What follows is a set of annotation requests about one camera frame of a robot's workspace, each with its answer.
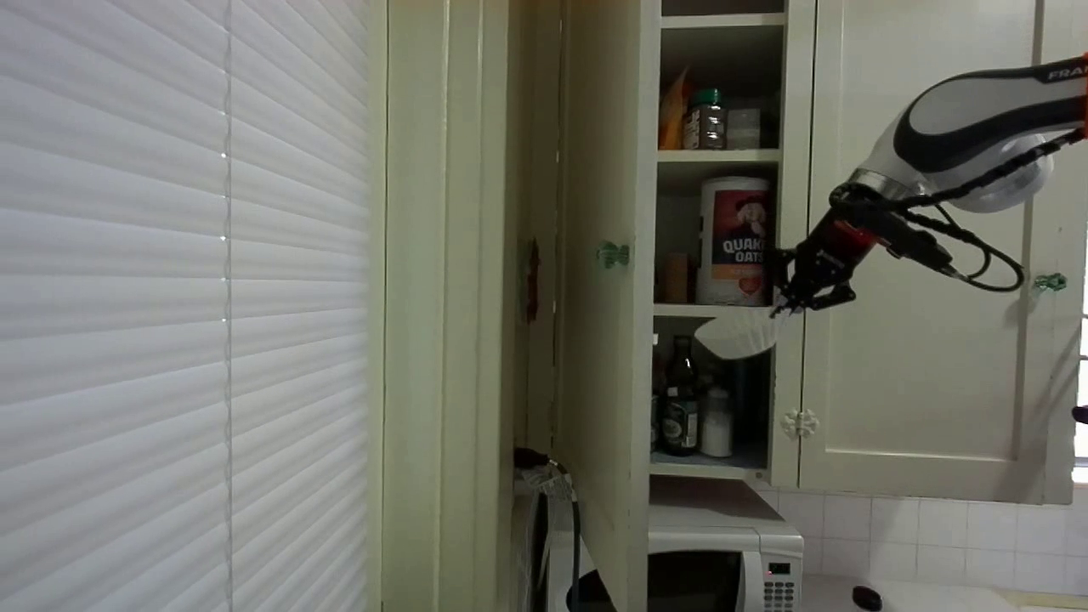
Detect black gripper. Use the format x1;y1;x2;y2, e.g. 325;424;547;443
773;206;889;313

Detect white cupcake liners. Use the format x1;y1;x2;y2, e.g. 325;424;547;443
692;313;779;361

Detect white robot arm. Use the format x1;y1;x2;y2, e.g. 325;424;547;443
773;55;1088;313

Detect closed cream cabinet door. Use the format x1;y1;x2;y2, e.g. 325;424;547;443
794;0;1088;505

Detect open cream cabinet door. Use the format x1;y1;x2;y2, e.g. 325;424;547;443
561;0;657;612

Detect Quaker oats canister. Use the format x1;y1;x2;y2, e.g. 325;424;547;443
698;177;768;307

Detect white salt shaker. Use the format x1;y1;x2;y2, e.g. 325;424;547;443
699;389;734;460

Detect dark glass bottle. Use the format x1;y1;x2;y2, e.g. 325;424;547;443
661;337;699;456

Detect clear spice jar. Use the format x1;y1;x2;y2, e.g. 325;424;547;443
692;88;729;151

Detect orange snack bag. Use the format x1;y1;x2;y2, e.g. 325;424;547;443
661;70;689;151

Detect white microwave oven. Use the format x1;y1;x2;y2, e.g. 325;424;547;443
539;473;809;612

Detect white window blind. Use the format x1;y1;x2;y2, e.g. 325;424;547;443
0;0;382;612

